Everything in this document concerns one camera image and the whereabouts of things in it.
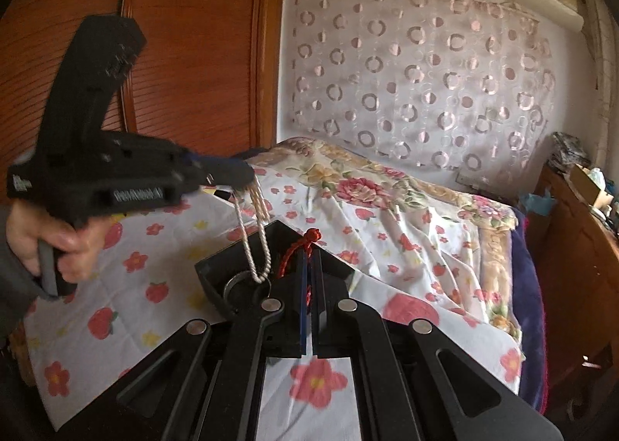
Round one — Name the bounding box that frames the circle pattern wall curtain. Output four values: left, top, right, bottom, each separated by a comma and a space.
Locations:
285, 0, 557, 180

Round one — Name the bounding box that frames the white pearl necklace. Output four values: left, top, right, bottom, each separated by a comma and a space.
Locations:
234, 177, 274, 285

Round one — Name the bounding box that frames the teal bag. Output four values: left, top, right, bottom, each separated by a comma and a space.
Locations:
520, 190, 555, 217

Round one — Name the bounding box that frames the dark blue blanket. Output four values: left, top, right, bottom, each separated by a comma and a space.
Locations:
510, 206, 550, 415

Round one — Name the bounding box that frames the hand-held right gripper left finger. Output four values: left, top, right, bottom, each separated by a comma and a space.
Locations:
63, 247, 308, 441

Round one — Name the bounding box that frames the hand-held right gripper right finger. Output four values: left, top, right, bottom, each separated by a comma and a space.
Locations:
309, 253, 566, 441

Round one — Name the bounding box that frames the pale window curtain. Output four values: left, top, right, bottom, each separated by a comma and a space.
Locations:
583, 0, 611, 171

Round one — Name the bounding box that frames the wooden slatted wardrobe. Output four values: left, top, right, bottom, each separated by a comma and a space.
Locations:
0, 0, 286, 209

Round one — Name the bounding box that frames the wooden cabinet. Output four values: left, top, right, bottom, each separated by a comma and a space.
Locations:
525, 165, 619, 398

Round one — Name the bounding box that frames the black box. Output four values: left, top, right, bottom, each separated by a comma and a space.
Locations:
193, 220, 359, 326

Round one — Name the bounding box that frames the cardboard box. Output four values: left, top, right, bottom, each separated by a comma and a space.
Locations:
571, 164, 618, 209

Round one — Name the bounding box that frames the red knotted cord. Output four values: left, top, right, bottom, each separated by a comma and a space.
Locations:
278, 228, 323, 307

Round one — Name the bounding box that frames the dark ring pendant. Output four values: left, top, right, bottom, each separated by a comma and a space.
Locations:
223, 273, 265, 312

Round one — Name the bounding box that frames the stack of folded clothes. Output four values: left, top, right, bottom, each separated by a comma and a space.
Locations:
549, 131, 593, 169

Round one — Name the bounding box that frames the white strawberry print sheet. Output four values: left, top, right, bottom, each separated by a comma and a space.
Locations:
24, 165, 525, 441

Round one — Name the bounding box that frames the floral quilt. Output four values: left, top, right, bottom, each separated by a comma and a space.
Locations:
246, 136, 525, 341

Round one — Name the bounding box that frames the person's left hand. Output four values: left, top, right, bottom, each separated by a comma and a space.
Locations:
7, 201, 115, 297

